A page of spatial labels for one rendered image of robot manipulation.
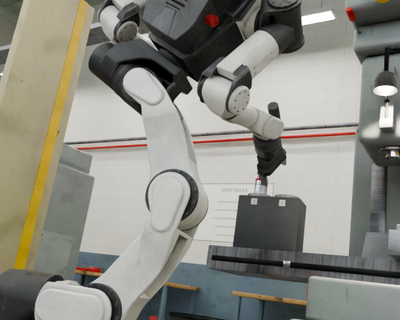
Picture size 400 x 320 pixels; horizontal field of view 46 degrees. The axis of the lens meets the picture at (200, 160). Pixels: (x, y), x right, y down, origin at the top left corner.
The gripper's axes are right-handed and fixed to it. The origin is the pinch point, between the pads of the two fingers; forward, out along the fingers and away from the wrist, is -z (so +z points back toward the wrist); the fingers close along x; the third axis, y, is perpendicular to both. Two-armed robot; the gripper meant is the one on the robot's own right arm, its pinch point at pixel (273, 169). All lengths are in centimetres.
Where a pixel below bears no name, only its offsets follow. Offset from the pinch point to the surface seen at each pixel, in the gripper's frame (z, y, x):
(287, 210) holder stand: -7.9, -10.5, -7.1
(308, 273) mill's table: -10.2, -28.7, -21.0
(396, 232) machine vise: 8.1, -46.6, -3.7
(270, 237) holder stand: -11.7, -10.4, -17.5
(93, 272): -417, 340, -49
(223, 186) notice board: -412, 280, 159
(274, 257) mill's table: -11.2, -16.3, -22.6
